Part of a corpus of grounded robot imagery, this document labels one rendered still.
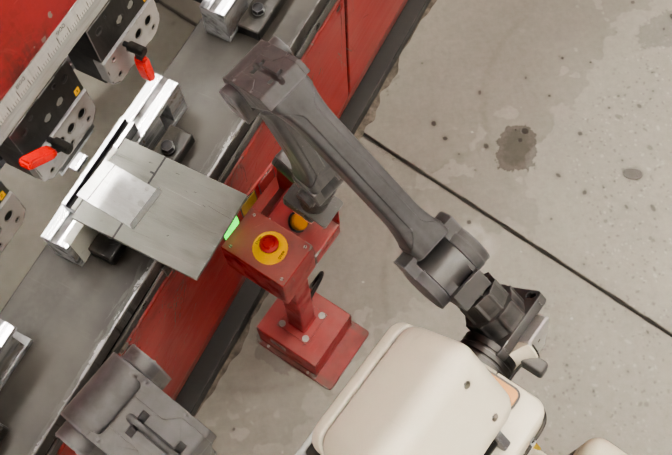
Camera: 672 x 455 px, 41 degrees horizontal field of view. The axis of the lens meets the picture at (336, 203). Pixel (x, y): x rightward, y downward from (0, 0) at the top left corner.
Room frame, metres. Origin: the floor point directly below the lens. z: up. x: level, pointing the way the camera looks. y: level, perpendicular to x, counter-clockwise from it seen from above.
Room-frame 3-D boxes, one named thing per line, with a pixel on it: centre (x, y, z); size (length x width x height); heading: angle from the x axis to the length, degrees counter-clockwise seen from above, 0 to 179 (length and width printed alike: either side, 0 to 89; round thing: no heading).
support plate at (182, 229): (0.67, 0.32, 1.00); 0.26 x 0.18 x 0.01; 58
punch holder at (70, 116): (0.73, 0.45, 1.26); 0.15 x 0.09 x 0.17; 148
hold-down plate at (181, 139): (0.75, 0.37, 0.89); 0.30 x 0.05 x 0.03; 148
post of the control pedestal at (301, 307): (0.70, 0.12, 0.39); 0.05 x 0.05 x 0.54; 51
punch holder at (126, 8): (0.90, 0.35, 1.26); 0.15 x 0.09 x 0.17; 148
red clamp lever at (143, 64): (0.85, 0.31, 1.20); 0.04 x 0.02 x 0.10; 58
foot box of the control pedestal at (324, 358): (0.68, 0.10, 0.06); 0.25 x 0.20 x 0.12; 51
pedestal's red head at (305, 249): (0.70, 0.12, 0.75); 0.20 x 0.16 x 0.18; 141
